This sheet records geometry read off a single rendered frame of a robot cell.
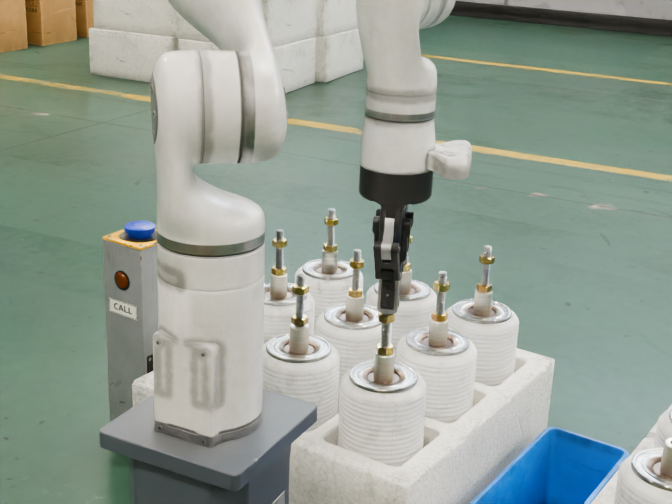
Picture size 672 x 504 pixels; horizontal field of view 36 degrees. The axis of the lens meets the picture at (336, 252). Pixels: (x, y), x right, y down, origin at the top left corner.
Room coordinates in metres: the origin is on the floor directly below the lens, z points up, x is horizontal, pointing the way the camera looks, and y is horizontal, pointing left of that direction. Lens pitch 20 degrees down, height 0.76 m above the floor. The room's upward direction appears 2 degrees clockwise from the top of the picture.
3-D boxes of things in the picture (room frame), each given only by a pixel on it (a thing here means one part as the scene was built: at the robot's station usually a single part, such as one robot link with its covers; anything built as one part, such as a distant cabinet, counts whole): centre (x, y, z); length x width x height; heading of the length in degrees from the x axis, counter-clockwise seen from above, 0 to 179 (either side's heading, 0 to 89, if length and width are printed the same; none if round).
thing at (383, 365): (1.04, -0.06, 0.26); 0.02 x 0.02 x 0.03
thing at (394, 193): (1.04, -0.06, 0.45); 0.08 x 0.08 x 0.09
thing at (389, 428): (1.04, -0.06, 0.16); 0.10 x 0.10 x 0.18
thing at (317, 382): (1.10, 0.04, 0.16); 0.10 x 0.10 x 0.18
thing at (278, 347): (1.10, 0.04, 0.25); 0.08 x 0.08 x 0.01
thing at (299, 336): (1.10, 0.04, 0.26); 0.02 x 0.02 x 0.03
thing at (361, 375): (1.04, -0.06, 0.25); 0.08 x 0.08 x 0.01
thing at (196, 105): (0.84, 0.11, 0.54); 0.09 x 0.09 x 0.17; 12
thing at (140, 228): (1.30, 0.26, 0.32); 0.04 x 0.04 x 0.02
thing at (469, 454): (1.20, -0.03, 0.09); 0.39 x 0.39 x 0.18; 57
